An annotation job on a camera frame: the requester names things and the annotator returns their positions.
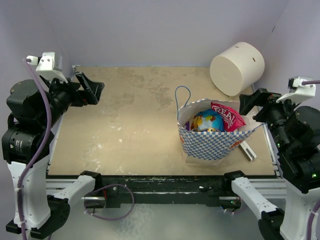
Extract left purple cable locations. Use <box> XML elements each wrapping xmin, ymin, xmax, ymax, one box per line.
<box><xmin>16</xmin><ymin>57</ymin><xmax>53</xmax><ymax>240</ymax></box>

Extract pink REAL crisps bag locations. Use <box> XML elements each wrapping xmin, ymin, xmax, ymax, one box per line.
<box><xmin>211</xmin><ymin>102</ymin><xmax>246</xmax><ymax>132</ymax></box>

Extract small white block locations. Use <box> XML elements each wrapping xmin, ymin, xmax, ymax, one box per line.
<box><xmin>239</xmin><ymin>140</ymin><xmax>257</xmax><ymax>162</ymax></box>

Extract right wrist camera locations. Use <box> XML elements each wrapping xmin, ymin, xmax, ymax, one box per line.
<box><xmin>276</xmin><ymin>75</ymin><xmax>320</xmax><ymax>105</ymax></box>

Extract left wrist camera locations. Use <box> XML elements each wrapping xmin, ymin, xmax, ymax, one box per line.
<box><xmin>26</xmin><ymin>52</ymin><xmax>68</xmax><ymax>83</ymax></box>

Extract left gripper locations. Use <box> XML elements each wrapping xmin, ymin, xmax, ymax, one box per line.
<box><xmin>41</xmin><ymin>70</ymin><xmax>105</xmax><ymax>126</ymax></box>

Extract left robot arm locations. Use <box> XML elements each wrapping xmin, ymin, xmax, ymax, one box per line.
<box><xmin>1</xmin><ymin>72</ymin><xmax>105</xmax><ymax>240</ymax></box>

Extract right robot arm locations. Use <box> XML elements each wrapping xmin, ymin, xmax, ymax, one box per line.
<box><xmin>222</xmin><ymin>88</ymin><xmax>320</xmax><ymax>240</ymax></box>

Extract cream cylinder container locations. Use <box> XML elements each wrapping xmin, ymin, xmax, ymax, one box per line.
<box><xmin>209</xmin><ymin>42</ymin><xmax>265</xmax><ymax>97</ymax></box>

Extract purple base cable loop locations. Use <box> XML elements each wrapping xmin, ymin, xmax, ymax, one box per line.
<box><xmin>83</xmin><ymin>183</ymin><xmax>136</xmax><ymax>221</ymax></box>

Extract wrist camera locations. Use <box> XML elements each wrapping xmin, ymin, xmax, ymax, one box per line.
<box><xmin>276</xmin><ymin>75</ymin><xmax>320</xmax><ymax>105</ymax></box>
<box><xmin>26</xmin><ymin>52</ymin><xmax>68</xmax><ymax>83</ymax></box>

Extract blue checkered paper bag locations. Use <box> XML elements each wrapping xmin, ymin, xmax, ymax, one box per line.
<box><xmin>177</xmin><ymin>98</ymin><xmax>260</xmax><ymax>166</ymax></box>

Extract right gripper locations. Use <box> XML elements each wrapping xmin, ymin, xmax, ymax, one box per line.
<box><xmin>238</xmin><ymin>85</ymin><xmax>302</xmax><ymax>150</ymax></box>

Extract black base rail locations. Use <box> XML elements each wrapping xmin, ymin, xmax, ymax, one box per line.
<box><xmin>84</xmin><ymin>175</ymin><xmax>243</xmax><ymax>211</ymax></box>

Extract blue fruit sweets bag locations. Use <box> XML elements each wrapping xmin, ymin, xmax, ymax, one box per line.
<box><xmin>190</xmin><ymin>108</ymin><xmax>225</xmax><ymax>132</ymax></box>

